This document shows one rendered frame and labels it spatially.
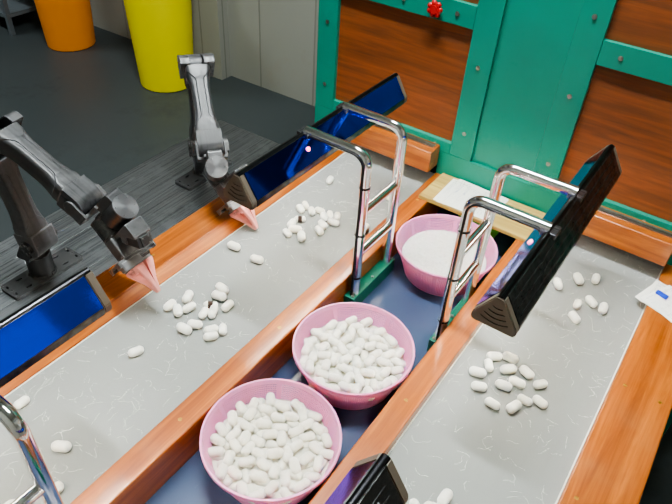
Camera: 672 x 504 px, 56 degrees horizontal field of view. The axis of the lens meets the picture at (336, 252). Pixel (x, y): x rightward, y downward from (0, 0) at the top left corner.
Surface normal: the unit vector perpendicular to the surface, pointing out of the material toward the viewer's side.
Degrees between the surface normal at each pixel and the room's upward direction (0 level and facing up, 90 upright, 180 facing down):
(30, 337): 58
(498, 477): 0
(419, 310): 0
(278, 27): 90
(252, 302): 0
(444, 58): 90
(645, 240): 90
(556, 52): 90
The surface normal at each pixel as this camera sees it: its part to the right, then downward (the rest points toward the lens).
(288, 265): 0.05, -0.77
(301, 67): -0.55, 0.51
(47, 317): 0.72, -0.07
